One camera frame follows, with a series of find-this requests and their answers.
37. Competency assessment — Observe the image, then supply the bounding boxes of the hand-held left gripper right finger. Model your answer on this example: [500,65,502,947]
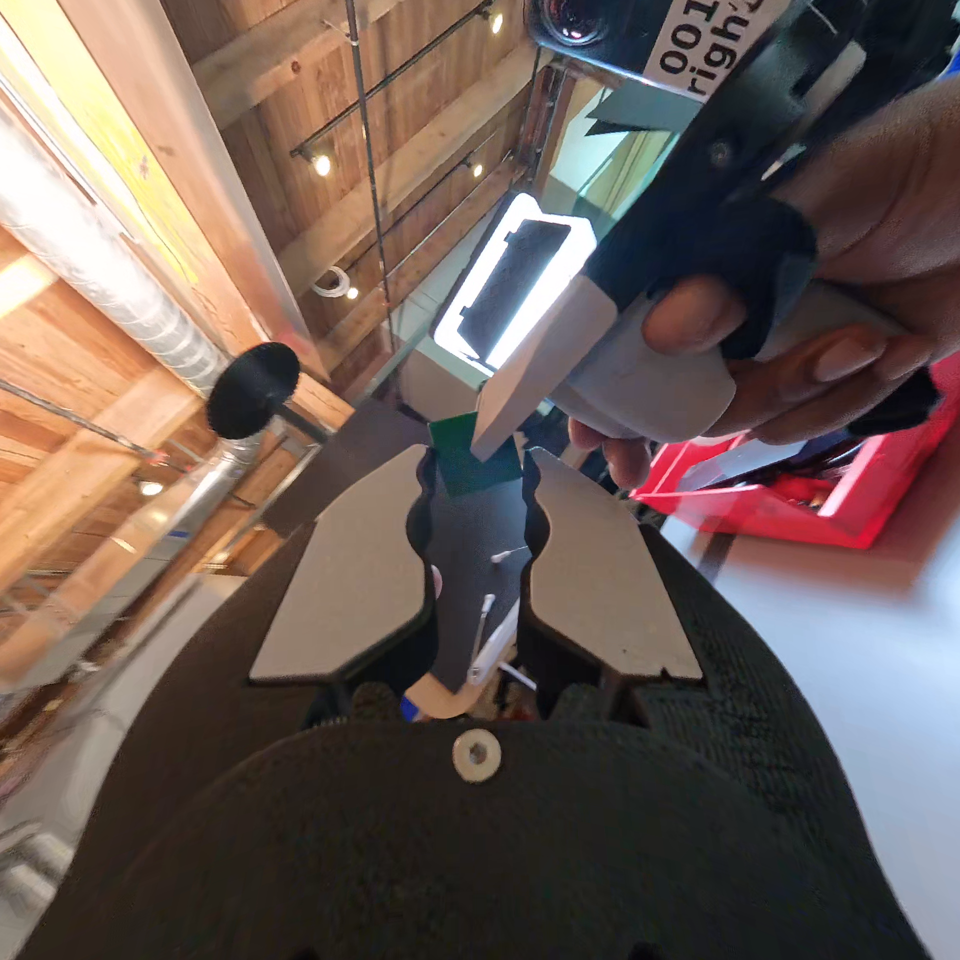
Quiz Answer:
[517,447,705,714]

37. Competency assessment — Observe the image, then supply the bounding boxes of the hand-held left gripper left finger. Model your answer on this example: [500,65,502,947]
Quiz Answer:
[247,444,440,687]

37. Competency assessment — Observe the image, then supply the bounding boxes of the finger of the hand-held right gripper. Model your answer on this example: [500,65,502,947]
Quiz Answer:
[468,273,620,462]

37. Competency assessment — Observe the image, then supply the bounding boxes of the small green block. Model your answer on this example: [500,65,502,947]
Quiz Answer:
[427,412,524,500]

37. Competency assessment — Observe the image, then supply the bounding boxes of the red plastic bin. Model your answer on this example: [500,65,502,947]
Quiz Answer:
[630,352,960,550]

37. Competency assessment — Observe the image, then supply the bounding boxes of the dark metal plate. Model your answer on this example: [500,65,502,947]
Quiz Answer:
[678,438,807,492]

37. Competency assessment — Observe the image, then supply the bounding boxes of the person's right hand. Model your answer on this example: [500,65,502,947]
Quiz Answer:
[567,75,960,492]

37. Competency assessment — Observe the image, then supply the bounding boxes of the studio light panel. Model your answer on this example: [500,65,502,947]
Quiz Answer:
[431,193,599,376]

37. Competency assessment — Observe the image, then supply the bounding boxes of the black flag panel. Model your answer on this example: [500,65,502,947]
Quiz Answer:
[585,82,706,138]

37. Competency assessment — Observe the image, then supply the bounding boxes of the black wood-framed board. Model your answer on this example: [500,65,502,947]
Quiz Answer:
[262,401,541,721]

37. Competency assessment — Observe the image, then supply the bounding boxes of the black metal pole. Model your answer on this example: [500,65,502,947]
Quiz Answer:
[345,0,395,354]

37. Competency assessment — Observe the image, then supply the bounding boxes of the metal sprinkler pipe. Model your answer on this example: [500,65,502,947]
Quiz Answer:
[0,378,162,462]

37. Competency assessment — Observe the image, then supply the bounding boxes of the silver ventilation duct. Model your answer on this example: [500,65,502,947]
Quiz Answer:
[0,435,264,691]

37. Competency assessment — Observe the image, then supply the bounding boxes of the large silver air duct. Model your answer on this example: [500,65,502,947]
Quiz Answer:
[0,97,226,395]

